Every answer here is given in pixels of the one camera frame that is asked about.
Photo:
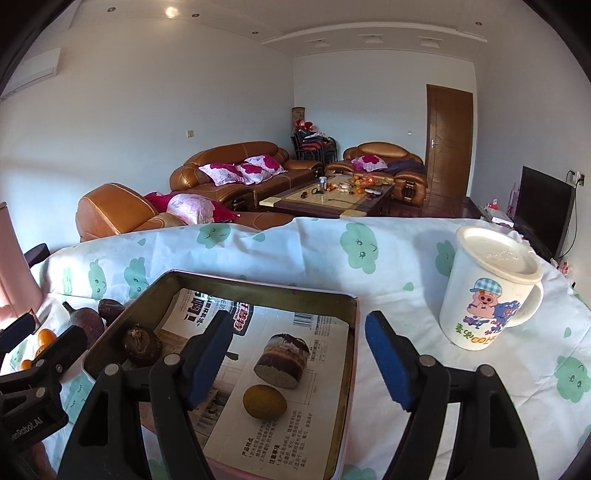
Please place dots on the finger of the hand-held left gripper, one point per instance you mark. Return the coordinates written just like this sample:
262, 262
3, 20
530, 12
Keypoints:
18, 326
62, 348

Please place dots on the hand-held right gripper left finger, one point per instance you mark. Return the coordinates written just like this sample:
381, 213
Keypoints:
210, 362

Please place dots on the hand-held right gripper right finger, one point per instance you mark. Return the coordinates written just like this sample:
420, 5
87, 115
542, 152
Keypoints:
388, 364

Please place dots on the orange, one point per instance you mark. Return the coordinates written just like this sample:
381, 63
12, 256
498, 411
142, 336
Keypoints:
25, 364
45, 338

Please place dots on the purple passion fruit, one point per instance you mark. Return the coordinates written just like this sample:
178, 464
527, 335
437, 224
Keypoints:
85, 321

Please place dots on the pink tin box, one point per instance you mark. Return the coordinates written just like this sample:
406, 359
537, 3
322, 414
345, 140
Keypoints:
231, 282

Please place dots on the brown kiwi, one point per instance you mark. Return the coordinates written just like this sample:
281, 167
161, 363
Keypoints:
264, 402

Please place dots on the dark round water chestnut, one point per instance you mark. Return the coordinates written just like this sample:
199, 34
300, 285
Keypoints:
141, 345

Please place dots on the dark maroon chair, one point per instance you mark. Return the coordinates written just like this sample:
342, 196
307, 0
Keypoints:
37, 254

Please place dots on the white cartoon mug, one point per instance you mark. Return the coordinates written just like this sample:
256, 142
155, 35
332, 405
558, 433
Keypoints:
480, 314

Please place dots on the printed paper liner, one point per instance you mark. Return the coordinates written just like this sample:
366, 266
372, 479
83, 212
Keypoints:
286, 443

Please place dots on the white green cloud tablecloth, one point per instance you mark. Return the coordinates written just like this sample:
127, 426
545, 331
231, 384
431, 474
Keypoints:
323, 258

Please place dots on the brown leather chaise sofa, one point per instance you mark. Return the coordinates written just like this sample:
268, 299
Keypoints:
111, 207

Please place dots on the magenta pillow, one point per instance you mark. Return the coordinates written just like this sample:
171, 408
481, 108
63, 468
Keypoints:
224, 213

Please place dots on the cream mug lid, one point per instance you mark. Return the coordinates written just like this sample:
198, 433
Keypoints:
494, 251

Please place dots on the light pink pillow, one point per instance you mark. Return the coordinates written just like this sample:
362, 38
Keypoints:
191, 207

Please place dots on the dark television cabinet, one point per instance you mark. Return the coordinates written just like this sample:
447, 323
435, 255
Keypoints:
473, 207

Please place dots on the wooden coffee table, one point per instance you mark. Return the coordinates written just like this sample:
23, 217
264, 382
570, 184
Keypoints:
314, 198

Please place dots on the white box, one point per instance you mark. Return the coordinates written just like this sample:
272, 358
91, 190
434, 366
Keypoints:
501, 220

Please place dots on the pile of oranges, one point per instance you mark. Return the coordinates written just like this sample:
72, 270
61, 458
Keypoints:
362, 181

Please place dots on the white pink floral pillow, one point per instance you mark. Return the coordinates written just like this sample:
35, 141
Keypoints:
253, 171
368, 162
268, 164
221, 174

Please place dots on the purple blanket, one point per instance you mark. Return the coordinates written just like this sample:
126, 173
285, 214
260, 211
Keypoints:
406, 165

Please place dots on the long brown leather sofa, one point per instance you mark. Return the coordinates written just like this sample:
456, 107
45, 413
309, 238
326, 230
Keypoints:
221, 154

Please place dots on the pink upright package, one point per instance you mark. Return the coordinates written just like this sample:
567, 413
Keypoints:
513, 198

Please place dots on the brown leather loveseat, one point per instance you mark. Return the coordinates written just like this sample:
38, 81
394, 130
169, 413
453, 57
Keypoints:
383, 150

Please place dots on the black television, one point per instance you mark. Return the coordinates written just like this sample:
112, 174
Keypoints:
540, 207

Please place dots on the stacked black chairs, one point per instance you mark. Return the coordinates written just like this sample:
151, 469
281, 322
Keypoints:
314, 147

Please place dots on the brown wooden door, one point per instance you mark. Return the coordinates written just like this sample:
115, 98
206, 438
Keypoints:
450, 138

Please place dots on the white air conditioner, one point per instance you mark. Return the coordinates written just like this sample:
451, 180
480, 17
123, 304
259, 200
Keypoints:
34, 69

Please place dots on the wall socket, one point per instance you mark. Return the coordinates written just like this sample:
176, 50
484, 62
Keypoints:
578, 177

